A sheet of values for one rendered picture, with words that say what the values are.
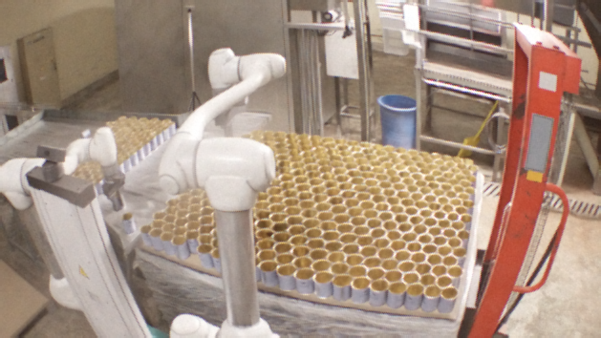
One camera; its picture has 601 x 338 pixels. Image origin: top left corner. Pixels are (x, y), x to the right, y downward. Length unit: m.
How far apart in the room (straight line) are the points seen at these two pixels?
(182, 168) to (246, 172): 0.17
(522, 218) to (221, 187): 0.98
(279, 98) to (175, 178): 3.33
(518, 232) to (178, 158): 1.13
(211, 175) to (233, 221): 0.13
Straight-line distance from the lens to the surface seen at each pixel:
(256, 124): 2.96
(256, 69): 1.62
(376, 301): 1.55
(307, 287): 1.61
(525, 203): 1.46
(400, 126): 4.59
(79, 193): 1.05
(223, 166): 1.18
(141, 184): 2.51
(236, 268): 1.27
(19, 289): 3.82
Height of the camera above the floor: 2.23
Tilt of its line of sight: 30 degrees down
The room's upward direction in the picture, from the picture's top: 4 degrees counter-clockwise
